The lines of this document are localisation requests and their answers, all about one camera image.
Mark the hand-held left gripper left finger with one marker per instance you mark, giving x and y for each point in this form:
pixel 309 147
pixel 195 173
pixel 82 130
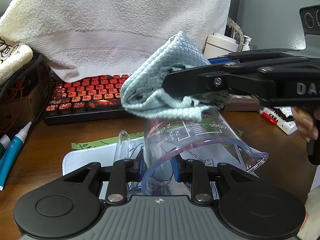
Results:
pixel 120 180

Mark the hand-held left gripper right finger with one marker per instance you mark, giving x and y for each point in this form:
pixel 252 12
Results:
pixel 176 171

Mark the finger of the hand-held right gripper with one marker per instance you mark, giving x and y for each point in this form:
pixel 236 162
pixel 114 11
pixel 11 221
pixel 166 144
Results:
pixel 190 82
pixel 262 55

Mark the grey blue cleaning cloth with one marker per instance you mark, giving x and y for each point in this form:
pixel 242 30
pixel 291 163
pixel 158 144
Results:
pixel 175 52

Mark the clear plastic measuring cup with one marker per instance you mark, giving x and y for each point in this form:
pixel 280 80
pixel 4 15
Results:
pixel 200 140

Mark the person's right hand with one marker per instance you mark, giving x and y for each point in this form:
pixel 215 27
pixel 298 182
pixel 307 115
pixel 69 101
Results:
pixel 305 127

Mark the white pump bottle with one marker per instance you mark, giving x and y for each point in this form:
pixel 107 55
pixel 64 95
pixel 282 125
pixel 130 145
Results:
pixel 247 45

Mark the white and black glove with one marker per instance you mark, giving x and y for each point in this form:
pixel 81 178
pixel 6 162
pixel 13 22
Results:
pixel 285 111

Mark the red marker pen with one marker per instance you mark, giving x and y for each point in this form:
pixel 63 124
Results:
pixel 268 117

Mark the white printed box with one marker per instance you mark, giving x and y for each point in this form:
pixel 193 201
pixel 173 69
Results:
pixel 287 127

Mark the green printed paper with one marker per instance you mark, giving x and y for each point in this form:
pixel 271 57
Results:
pixel 95 145

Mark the white cylindrical humidifier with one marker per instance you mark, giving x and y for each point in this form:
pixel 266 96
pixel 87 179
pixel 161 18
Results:
pixel 220 46

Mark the cartoon printed mouse pad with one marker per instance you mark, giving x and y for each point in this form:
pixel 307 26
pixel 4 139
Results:
pixel 82 157

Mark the red and black keyboard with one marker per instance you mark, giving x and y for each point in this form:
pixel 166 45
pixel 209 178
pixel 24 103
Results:
pixel 82 97

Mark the large white towel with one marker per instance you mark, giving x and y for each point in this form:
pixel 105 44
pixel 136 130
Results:
pixel 112 17

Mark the blue and white tube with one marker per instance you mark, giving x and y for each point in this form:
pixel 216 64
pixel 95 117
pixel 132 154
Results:
pixel 12 160

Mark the person's fuzzy white clothing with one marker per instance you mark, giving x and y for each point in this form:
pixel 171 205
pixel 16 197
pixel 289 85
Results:
pixel 312 205

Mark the brown cardboard box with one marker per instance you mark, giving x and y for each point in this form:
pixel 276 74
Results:
pixel 27 102

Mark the green capped white tube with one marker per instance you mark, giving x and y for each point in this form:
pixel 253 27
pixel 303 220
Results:
pixel 3 145

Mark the cartoon printed fluffy cloth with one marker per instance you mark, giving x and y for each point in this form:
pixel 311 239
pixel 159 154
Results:
pixel 12 62

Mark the brown picture frame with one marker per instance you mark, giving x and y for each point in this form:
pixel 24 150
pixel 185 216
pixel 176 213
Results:
pixel 240 105

